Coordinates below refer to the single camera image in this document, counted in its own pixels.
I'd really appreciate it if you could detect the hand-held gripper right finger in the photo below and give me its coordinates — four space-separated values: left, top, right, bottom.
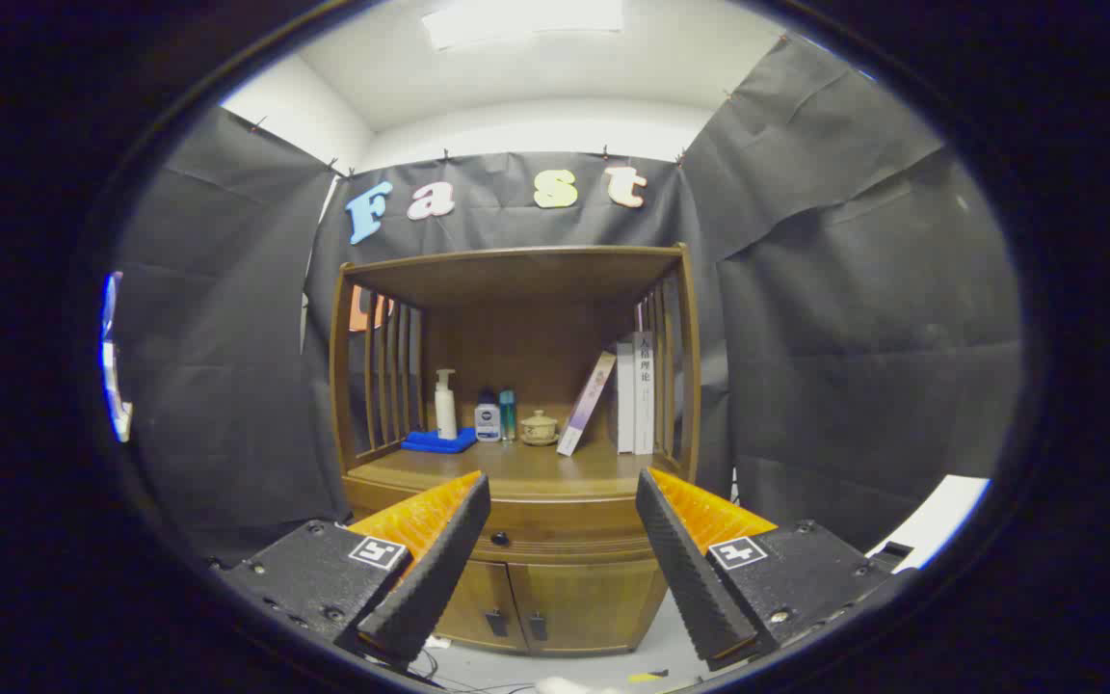
635 467 917 673

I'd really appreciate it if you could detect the wooden countertop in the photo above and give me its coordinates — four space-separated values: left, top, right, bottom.
348 439 686 502

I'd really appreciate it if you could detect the blue folded cloth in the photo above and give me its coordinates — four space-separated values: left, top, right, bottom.
401 428 478 454

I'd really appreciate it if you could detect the black floor cable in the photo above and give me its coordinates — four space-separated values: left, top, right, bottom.
362 648 537 694

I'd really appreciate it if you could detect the white pump bottle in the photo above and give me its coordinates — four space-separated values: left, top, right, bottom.
434 369 459 441

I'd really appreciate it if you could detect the purple book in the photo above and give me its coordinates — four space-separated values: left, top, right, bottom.
556 351 618 457

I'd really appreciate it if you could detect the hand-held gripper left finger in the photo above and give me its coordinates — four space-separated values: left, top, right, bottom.
218 470 492 668

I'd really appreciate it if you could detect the white spine book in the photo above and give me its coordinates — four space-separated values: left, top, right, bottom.
633 332 657 456

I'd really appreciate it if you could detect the wooden cabinet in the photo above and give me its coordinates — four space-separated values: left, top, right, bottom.
329 243 702 656

